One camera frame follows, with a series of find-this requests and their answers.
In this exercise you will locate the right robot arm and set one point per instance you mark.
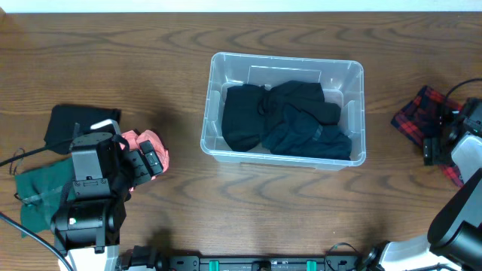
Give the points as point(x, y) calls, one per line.
point(453, 241)

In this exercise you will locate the red plaid flannel shirt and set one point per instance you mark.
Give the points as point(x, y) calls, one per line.
point(420, 118)

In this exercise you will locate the black rubber band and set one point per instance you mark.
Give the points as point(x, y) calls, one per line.
point(14, 166)

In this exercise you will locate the black garment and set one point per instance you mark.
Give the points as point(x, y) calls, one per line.
point(62, 122)

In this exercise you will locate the pink shirt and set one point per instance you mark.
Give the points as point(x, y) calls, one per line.
point(134, 138)

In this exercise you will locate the dark navy garment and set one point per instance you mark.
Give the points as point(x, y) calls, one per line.
point(291, 119)

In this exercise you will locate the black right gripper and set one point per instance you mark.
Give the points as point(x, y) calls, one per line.
point(431, 150)

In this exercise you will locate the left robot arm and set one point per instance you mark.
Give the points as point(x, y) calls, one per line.
point(87, 228)

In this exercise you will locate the green garment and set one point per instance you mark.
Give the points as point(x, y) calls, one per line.
point(40, 192)

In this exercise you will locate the clear plastic storage bin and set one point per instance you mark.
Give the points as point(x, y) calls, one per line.
point(342, 83)

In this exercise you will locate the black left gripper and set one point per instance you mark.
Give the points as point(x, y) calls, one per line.
point(139, 164)

